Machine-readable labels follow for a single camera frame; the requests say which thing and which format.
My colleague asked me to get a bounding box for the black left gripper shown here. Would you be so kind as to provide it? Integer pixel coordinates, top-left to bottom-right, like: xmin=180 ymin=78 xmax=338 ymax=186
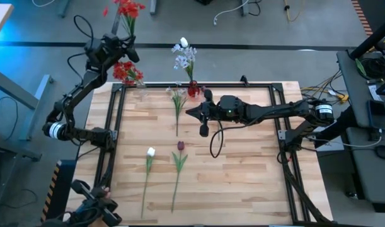
xmin=101 ymin=33 xmax=140 ymax=64

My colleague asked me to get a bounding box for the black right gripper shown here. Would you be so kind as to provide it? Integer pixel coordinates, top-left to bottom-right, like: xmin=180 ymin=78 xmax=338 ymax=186
xmin=185 ymin=89 xmax=244 ymax=137

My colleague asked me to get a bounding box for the red flower bunch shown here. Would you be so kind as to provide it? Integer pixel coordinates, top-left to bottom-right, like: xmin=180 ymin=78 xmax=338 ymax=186
xmin=102 ymin=0 xmax=146 ymax=37
xmin=112 ymin=61 xmax=145 ymax=88

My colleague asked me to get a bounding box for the red glass vase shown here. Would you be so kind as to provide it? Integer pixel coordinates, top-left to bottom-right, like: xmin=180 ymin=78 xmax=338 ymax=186
xmin=187 ymin=79 xmax=201 ymax=98

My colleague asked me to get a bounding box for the clear glass vase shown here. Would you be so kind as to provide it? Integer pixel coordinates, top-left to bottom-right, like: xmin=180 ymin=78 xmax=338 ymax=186
xmin=135 ymin=80 xmax=149 ymax=98

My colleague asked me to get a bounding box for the person's hand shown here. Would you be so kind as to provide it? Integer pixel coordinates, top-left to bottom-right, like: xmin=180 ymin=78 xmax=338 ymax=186
xmin=97 ymin=185 xmax=113 ymax=199

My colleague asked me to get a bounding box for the white power box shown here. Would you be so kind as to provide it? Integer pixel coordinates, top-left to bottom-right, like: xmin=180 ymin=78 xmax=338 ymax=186
xmin=308 ymin=121 xmax=345 ymax=153

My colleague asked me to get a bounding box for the black angled strut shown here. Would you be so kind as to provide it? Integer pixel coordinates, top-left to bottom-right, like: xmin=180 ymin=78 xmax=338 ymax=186
xmin=314 ymin=106 xmax=359 ymax=149

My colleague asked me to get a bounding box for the black cabinet with hazard stripes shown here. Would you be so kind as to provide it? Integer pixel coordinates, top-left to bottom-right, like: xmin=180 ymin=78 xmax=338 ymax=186
xmin=39 ymin=159 xmax=77 ymax=226

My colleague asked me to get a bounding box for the black phone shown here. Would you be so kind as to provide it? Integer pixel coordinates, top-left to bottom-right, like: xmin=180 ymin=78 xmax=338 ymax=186
xmin=367 ymin=99 xmax=382 ymax=131

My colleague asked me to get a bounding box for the grey desk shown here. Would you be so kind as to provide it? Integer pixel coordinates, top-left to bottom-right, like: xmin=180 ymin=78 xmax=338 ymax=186
xmin=336 ymin=50 xmax=385 ymax=212

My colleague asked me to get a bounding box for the black slanted pole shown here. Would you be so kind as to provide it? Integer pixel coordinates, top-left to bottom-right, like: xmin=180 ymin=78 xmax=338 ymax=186
xmin=349 ymin=17 xmax=385 ymax=60

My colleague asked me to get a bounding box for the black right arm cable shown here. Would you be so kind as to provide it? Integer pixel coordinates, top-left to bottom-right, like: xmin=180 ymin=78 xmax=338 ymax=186
xmin=209 ymin=119 xmax=225 ymax=159

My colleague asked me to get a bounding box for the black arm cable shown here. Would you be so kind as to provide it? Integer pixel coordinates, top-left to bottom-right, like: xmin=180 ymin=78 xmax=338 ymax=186
xmin=73 ymin=15 xmax=95 ymax=42
xmin=209 ymin=119 xmax=225 ymax=159

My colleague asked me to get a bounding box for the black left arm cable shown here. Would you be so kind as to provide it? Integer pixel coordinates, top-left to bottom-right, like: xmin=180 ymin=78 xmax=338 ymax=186
xmin=73 ymin=15 xmax=95 ymax=42

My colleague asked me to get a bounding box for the black aluminium table frame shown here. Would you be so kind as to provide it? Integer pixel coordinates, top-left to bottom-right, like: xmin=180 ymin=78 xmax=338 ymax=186
xmin=62 ymin=82 xmax=335 ymax=226

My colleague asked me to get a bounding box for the white floor cable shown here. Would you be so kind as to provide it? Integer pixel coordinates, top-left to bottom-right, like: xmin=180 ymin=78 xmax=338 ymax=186
xmin=212 ymin=0 xmax=250 ymax=26

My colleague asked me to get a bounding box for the grey metal table frame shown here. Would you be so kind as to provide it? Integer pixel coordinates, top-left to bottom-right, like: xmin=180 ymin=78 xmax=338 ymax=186
xmin=0 ymin=66 xmax=54 ymax=143

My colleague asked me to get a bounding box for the black cable bundle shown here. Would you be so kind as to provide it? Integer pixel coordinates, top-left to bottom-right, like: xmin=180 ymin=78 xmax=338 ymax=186
xmin=277 ymin=151 xmax=333 ymax=225
xmin=84 ymin=151 xmax=115 ymax=190

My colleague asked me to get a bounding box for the yellow hanging cable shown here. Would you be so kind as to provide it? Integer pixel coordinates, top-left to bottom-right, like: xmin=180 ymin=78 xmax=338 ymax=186
xmin=283 ymin=0 xmax=306 ymax=23

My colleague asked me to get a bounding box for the black hand-held control handle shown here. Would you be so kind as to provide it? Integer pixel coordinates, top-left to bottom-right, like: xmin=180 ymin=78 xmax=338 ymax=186
xmin=71 ymin=179 xmax=123 ymax=227

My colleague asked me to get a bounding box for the yellow cable bundle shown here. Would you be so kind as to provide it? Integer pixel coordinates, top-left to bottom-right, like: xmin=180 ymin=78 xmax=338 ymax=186
xmin=301 ymin=71 xmax=350 ymax=105

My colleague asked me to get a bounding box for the black coiled cable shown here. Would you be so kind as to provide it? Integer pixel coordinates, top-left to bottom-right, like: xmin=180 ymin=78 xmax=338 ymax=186
xmin=359 ymin=56 xmax=385 ymax=80

